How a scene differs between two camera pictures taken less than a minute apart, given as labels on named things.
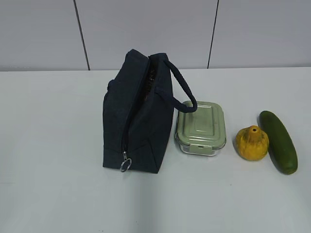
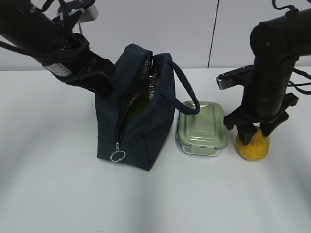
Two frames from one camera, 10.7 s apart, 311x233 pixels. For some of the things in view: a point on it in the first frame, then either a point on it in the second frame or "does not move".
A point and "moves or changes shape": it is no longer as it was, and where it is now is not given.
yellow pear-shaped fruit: (251, 143) does not move
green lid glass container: (202, 132) does not move
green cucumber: (282, 149) -> (135, 108)
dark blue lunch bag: (138, 107) moves or changes shape
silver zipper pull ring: (125, 159) -> (117, 150)
